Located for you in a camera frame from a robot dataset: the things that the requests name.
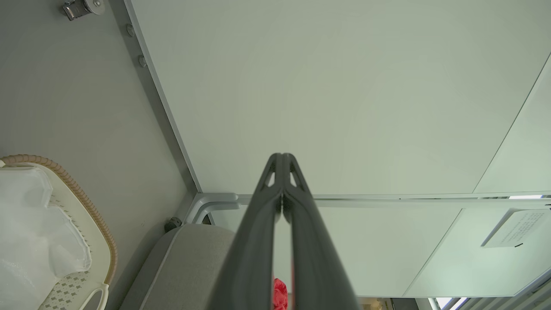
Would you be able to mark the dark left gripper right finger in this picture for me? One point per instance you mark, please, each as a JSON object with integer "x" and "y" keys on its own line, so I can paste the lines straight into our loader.
{"x": 316, "y": 267}

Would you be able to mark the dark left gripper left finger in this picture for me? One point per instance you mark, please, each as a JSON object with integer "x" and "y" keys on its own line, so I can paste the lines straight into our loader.
{"x": 252, "y": 258}

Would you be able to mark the red jersey with number print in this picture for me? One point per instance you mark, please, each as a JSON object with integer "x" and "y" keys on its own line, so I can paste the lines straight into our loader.
{"x": 280, "y": 295}

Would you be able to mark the white laundry basket brown rim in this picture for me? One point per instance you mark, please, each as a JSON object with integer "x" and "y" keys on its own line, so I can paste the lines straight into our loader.
{"x": 98, "y": 258}

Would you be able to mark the grey fabric sofa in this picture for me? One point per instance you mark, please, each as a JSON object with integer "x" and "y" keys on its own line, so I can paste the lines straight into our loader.
{"x": 185, "y": 267}

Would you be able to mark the grey curved partition foot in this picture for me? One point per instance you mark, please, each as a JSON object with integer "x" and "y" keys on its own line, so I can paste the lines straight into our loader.
{"x": 206, "y": 200}

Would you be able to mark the black caster wheel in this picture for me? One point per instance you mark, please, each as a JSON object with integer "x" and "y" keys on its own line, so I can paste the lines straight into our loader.
{"x": 173, "y": 224}

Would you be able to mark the white paper sign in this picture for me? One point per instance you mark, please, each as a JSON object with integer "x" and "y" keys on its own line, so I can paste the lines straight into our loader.
{"x": 516, "y": 228}

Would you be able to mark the white cloth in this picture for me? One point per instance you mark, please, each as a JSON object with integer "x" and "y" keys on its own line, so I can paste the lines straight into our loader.
{"x": 30, "y": 224}

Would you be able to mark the grey partition foot silver plate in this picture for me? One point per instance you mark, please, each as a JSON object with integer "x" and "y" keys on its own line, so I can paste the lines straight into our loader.
{"x": 94, "y": 5}

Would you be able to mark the metal caster wheel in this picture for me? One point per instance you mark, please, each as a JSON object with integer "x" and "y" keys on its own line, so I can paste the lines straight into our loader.
{"x": 73, "y": 10}

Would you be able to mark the grey partition bottom rail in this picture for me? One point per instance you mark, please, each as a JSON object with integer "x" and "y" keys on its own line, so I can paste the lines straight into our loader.
{"x": 165, "y": 107}

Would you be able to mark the grey frame cap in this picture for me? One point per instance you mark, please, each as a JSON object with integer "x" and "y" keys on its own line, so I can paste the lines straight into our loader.
{"x": 130, "y": 30}
{"x": 142, "y": 61}

